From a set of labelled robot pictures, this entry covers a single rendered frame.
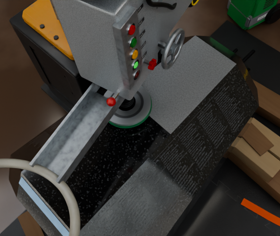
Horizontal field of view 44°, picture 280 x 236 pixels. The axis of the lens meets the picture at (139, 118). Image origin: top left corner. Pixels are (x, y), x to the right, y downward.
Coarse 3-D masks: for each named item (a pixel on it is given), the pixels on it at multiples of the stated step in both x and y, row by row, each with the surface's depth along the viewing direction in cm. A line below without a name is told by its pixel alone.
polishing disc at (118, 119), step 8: (144, 88) 151; (136, 96) 150; (144, 96) 150; (136, 104) 148; (144, 104) 148; (120, 112) 147; (128, 112) 146; (136, 112) 146; (144, 112) 146; (112, 120) 145; (120, 120) 145; (128, 120) 145; (136, 120) 144
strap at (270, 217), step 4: (244, 200) 216; (248, 200) 216; (244, 204) 215; (248, 204) 215; (252, 204) 215; (248, 208) 214; (252, 208) 214; (256, 208) 213; (260, 208) 213; (256, 212) 212; (260, 212) 212; (264, 212) 212; (268, 212) 212; (264, 216) 211; (268, 216) 211; (272, 216) 211; (276, 216) 211; (268, 220) 210; (272, 220) 210; (276, 220) 210; (276, 224) 209
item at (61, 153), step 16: (160, 48) 138; (96, 96) 129; (80, 112) 126; (96, 112) 125; (112, 112) 123; (64, 128) 121; (80, 128) 123; (96, 128) 117; (48, 144) 116; (64, 144) 120; (80, 144) 120; (32, 160) 113; (48, 160) 118; (64, 160) 117; (80, 160) 117; (64, 176) 111
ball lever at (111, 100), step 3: (117, 90) 116; (120, 90) 117; (117, 93) 116; (114, 96) 115; (108, 99) 114; (111, 99) 114; (114, 99) 114; (108, 102) 114; (111, 102) 114; (114, 102) 114; (108, 105) 115; (111, 105) 114
